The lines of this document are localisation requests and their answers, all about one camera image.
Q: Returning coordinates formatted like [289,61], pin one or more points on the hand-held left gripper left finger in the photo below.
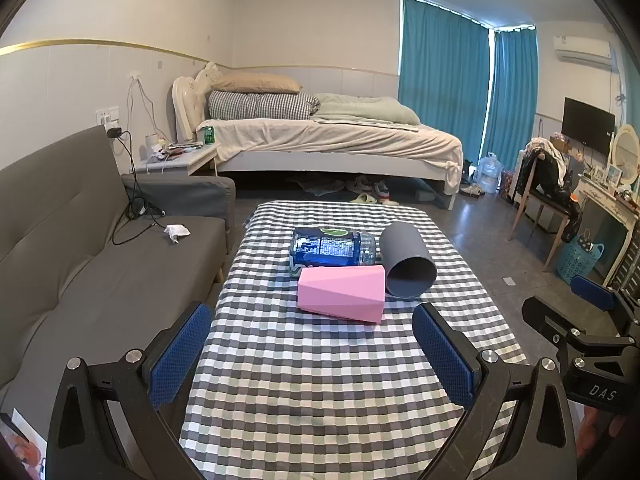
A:
[180,355]

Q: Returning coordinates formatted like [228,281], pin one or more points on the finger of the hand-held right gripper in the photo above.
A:
[547,317]
[592,291]

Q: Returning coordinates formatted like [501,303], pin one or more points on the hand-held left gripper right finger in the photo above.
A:
[442,355]

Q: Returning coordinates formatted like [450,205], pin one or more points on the pink faceted cup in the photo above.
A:
[340,292]

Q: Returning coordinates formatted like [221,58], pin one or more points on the grey cup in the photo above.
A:
[400,247]

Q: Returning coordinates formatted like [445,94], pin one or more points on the person's right hand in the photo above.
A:
[597,432]

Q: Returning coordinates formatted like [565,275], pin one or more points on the blue laundry basket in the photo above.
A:
[580,257]

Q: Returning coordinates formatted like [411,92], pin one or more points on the white dresser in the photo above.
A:
[607,205]

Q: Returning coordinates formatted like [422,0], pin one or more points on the wooden chair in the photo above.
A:
[542,200]

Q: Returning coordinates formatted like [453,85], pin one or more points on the black jacket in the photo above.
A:
[555,177]

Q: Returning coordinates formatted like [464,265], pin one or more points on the crumpled white tissue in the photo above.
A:
[176,232]

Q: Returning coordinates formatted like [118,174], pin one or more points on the checkered tablecloth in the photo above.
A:
[310,375]

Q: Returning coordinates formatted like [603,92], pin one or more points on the grey sofa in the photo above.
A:
[75,260]

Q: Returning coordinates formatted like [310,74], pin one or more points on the round white mirror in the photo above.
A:
[627,152]

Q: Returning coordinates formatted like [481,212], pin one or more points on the white garment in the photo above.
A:
[545,147]

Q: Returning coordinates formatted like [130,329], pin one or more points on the clear water jug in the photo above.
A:
[487,172]

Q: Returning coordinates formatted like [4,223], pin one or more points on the blue label plastic bottle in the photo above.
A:
[325,247]

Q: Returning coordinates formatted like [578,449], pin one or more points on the black television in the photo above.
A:
[587,122]

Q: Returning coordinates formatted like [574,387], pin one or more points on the pale green slippers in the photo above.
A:
[362,199]

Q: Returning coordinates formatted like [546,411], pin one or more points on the pair of sneakers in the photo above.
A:
[382,189]

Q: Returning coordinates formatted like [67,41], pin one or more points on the printed paper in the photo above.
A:
[17,440]

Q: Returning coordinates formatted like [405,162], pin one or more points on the white nightstand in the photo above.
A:
[195,157]

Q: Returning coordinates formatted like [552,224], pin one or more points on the narrow blue curtain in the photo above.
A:
[512,100]

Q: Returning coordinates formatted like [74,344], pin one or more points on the small white container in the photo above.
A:
[151,139]

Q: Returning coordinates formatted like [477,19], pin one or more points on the green can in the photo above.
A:
[208,136]

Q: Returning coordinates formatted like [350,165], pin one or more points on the white air conditioner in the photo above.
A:
[582,50]

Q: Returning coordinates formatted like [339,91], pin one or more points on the bed with beige sheet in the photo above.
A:
[325,142]

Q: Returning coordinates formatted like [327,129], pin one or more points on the white bed headboard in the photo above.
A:
[186,105]

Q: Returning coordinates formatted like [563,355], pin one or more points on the pale green blanket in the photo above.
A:
[365,110]

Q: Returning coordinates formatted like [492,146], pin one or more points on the folded checked quilt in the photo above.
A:
[260,105]

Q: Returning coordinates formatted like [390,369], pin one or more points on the wide blue curtain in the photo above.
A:
[442,75]

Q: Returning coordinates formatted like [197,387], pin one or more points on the beige pillow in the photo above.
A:
[255,82]

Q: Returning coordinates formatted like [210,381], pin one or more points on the white wall socket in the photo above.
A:
[107,116]

